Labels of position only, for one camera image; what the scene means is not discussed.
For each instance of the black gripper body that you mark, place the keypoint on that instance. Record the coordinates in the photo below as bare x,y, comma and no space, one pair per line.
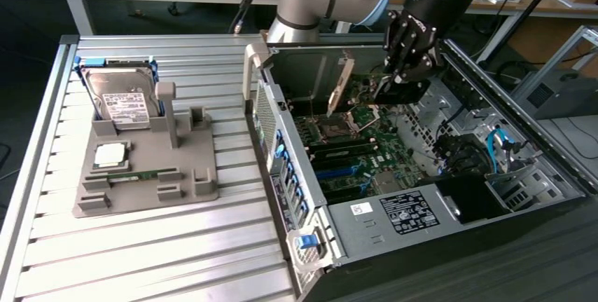
443,4

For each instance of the graphics card with metal bracket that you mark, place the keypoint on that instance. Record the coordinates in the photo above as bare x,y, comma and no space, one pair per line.
362,88

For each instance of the perforated metal drive cage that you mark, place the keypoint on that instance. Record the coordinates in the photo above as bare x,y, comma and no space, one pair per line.
420,123

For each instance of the metal socket cover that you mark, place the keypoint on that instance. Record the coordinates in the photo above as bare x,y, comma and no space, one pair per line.
368,116

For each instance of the black tripod pole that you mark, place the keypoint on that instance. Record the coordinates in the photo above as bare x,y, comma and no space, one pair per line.
523,14

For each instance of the CPU socket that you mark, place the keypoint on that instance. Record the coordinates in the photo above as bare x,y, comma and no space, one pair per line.
334,128

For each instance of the green motherboard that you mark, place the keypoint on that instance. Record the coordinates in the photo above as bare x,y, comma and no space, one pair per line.
387,151

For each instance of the black RAM stick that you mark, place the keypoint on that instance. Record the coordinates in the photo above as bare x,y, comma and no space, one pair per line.
340,151

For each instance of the grey chipset heatsink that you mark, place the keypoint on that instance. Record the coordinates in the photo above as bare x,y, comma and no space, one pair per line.
387,183

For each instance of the grey computer tower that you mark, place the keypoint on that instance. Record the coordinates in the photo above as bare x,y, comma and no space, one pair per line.
561,95

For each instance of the grey power supply unit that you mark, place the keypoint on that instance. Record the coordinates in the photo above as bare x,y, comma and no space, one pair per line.
364,232

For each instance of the blue case latch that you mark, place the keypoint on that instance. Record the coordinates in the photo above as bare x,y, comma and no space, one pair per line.
308,240

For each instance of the open black PC case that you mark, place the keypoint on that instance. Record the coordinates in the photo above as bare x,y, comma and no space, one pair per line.
420,274

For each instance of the grey plastic parts rack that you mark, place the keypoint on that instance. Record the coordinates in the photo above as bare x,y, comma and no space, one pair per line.
150,155

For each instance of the hard disk in blue carrier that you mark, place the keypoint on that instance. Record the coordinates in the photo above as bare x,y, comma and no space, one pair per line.
121,84

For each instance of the green RAM stick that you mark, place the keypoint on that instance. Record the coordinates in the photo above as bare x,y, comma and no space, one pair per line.
132,176

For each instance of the silver CPU chip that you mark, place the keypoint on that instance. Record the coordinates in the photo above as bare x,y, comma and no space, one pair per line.
109,155

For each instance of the aluminium profile frame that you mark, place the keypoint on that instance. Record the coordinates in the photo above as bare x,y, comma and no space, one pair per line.
574,42

